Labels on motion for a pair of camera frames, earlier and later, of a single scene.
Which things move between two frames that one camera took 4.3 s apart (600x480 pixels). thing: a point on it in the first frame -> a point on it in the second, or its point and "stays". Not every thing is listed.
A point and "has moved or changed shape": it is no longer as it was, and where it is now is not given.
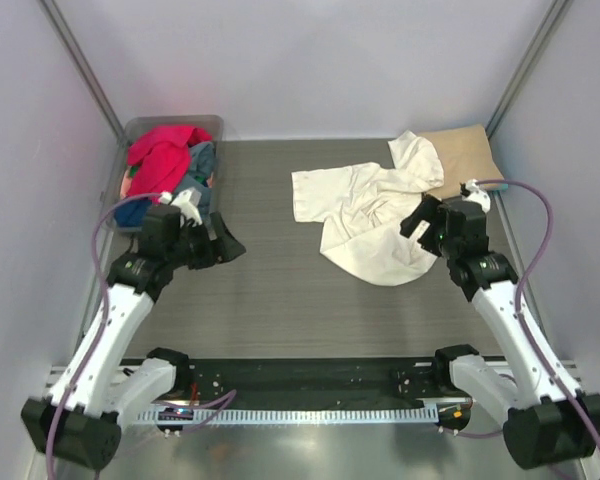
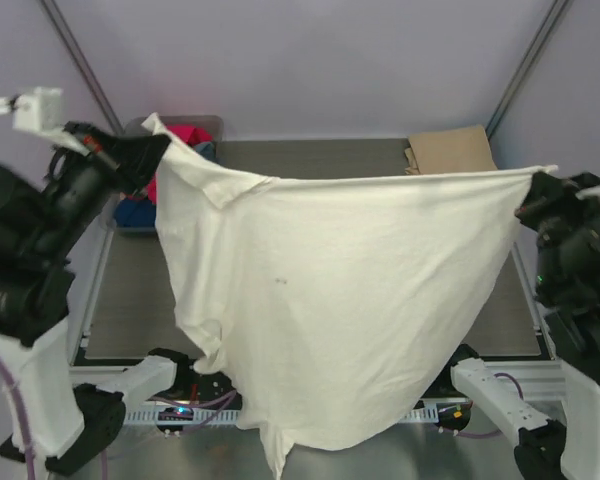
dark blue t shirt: [131, 213] stays
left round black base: [174, 413] stays
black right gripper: [431, 228] -> [540, 200]
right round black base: [454, 415] stays
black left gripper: [210, 242] -> [118, 157]
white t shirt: [363, 207] has moved or changed shape
